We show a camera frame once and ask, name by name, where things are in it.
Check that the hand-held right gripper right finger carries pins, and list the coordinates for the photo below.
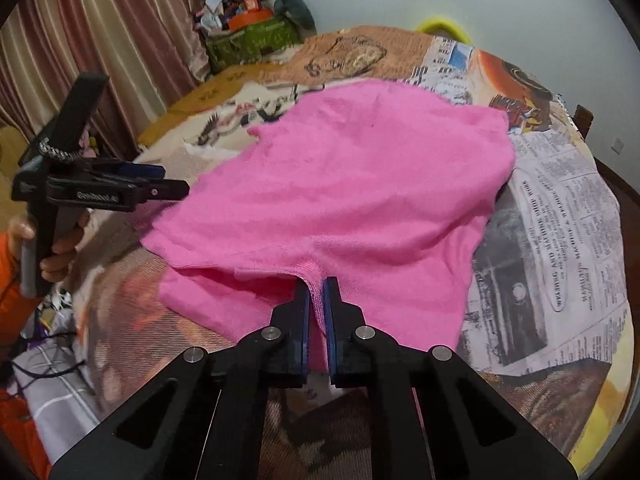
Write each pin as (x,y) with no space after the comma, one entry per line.
(329,320)

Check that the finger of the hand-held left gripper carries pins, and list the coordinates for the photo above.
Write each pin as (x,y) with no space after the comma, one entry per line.
(167,191)
(142,172)

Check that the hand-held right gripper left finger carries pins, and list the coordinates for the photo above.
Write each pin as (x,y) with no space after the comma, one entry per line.
(301,320)

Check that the pink t-shirt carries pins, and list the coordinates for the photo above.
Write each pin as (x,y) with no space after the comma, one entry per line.
(350,175)

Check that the person's left hand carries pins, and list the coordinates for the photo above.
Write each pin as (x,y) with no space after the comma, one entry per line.
(62,256)

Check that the mustard paw print cloth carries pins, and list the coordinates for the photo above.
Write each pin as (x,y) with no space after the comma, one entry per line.
(220,87)

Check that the striped pink beige curtain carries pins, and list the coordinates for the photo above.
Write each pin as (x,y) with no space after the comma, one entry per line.
(115,20)

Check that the green patterned storage box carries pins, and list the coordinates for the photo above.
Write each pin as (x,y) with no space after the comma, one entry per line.
(250,42)

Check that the orange round box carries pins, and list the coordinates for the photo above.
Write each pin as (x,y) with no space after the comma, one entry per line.
(250,21)

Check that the heap of mixed household clutter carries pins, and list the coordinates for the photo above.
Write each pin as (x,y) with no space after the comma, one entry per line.
(220,0)

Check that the grey checked bedsheet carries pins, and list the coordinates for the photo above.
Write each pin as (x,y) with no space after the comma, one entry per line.
(55,400)

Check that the grey garment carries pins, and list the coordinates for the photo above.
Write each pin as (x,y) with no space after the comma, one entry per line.
(292,2)

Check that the person's orange garment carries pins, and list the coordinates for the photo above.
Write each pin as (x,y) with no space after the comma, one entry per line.
(17,445)

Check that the yellow curved chair back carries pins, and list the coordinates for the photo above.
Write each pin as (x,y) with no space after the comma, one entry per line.
(442,25)

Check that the wooden post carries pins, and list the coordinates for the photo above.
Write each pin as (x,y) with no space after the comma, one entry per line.
(584,120)

